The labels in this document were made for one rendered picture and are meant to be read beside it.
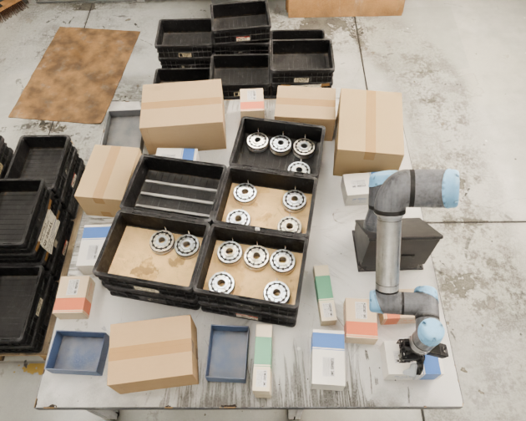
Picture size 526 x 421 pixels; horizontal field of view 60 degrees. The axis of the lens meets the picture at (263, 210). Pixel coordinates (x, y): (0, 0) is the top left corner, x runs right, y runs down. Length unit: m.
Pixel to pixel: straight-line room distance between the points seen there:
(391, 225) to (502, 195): 1.99
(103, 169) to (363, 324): 1.33
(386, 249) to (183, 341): 0.80
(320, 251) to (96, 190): 1.03
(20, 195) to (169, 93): 1.01
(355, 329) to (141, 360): 0.80
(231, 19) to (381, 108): 1.57
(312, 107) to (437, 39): 2.20
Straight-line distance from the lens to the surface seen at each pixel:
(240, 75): 3.25
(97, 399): 1.96
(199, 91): 2.40
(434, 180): 1.42
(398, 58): 4.08
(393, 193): 1.41
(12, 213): 2.77
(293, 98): 2.39
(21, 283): 2.79
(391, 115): 2.31
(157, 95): 2.42
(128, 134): 2.55
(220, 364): 1.87
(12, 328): 2.71
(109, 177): 2.19
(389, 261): 1.50
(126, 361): 1.78
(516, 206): 3.37
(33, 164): 3.08
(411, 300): 1.57
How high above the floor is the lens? 2.51
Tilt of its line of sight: 58 degrees down
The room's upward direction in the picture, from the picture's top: 2 degrees counter-clockwise
